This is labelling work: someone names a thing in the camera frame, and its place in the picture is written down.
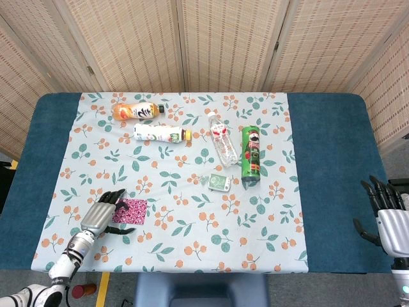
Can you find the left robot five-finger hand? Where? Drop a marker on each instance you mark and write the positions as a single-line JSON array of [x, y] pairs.
[[96, 217]]

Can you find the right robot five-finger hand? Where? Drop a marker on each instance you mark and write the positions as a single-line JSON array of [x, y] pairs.
[[394, 233]]

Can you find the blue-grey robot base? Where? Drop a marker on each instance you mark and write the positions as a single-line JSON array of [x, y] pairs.
[[201, 291]]

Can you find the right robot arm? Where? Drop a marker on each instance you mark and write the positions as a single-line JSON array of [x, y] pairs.
[[402, 281]]

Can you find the black box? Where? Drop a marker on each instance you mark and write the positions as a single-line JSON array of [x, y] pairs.
[[403, 185]]

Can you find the yellow floor tape strip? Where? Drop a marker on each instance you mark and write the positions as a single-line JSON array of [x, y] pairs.
[[103, 289]]

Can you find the red cylinder can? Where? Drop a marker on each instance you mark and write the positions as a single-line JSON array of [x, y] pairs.
[[81, 290]]

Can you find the blue felt table cover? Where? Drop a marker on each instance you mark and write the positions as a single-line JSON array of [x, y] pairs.
[[335, 160]]

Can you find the floral print tablecloth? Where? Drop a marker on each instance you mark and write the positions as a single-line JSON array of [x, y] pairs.
[[191, 230]]

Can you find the black equipment case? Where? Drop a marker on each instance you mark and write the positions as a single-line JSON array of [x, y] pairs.
[[4, 179]]

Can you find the white label bottle yellow cap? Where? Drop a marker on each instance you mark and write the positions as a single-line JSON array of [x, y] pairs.
[[153, 132]]

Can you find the orange juice bottle black cap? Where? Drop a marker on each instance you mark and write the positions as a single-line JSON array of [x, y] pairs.
[[134, 111]]

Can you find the green tissue packet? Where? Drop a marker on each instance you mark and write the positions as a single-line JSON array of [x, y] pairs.
[[219, 182]]

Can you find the clear water bottle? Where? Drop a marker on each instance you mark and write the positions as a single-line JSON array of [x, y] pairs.
[[223, 144]]

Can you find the green chips can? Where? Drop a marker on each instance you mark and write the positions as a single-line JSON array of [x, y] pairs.
[[250, 153]]

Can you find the woven bamboo folding screen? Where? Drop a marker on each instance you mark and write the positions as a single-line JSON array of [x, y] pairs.
[[223, 41]]

